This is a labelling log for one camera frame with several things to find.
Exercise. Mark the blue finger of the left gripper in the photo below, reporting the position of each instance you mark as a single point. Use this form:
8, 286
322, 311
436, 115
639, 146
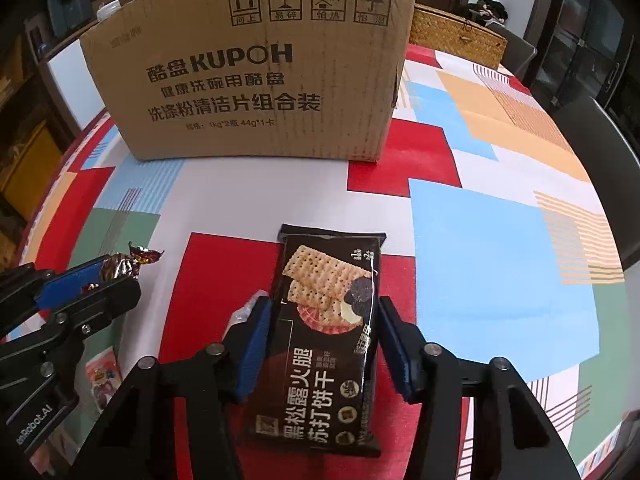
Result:
70, 284
94, 310

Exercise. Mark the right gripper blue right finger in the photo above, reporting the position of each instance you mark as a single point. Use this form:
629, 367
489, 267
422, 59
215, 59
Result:
402, 345

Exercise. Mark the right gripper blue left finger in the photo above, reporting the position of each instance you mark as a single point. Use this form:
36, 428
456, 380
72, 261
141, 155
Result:
247, 345

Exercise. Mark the pink red jelly packet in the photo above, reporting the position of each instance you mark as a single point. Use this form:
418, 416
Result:
242, 314

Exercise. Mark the foil candy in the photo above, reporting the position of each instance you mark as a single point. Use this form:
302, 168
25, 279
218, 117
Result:
120, 264

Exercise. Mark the pink bear snack bar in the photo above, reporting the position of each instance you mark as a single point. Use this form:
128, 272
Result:
104, 377

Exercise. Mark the black cracker packet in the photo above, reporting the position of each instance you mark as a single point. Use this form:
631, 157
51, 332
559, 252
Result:
316, 385

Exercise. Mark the colourful patchwork tablecloth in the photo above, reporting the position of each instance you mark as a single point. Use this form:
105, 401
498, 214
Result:
483, 224

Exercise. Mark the dark chair right near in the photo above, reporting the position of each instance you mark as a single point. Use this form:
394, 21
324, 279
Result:
612, 167

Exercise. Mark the dark chair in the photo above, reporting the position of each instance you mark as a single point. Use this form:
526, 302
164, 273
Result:
612, 167
519, 52

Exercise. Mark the black coffee machine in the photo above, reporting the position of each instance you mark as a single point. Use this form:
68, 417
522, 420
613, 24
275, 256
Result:
68, 15

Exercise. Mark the brown cardboard box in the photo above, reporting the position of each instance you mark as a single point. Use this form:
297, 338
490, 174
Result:
291, 78

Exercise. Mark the dark chair right far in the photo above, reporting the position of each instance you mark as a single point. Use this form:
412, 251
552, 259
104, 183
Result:
519, 52

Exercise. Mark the woven wicker basket box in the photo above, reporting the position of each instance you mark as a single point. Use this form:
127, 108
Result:
442, 31

